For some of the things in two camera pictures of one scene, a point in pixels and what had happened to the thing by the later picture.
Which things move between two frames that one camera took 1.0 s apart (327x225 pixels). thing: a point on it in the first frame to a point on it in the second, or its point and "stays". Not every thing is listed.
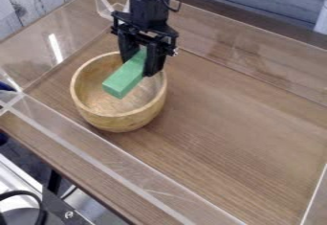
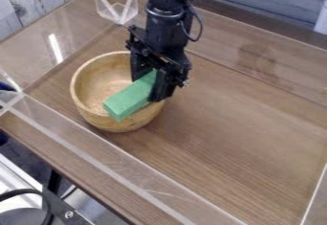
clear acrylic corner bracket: [103, 7] stays
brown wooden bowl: [100, 110] stays
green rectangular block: [128, 76] to [132, 98]
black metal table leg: [53, 182] stays
